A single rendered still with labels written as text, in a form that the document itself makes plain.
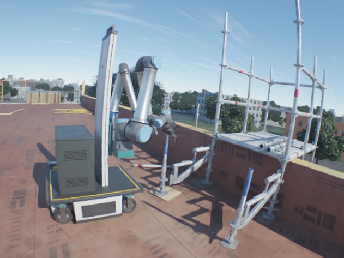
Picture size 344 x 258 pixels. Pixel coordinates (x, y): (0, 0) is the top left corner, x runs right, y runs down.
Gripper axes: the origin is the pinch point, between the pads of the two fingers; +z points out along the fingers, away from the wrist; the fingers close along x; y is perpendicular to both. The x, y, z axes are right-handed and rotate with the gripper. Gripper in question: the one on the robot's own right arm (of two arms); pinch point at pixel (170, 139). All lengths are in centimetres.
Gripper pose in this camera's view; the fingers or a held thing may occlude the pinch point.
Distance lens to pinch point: 208.1
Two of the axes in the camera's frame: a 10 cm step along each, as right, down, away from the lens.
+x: 6.7, 3.1, -6.7
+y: -7.3, 4.3, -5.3
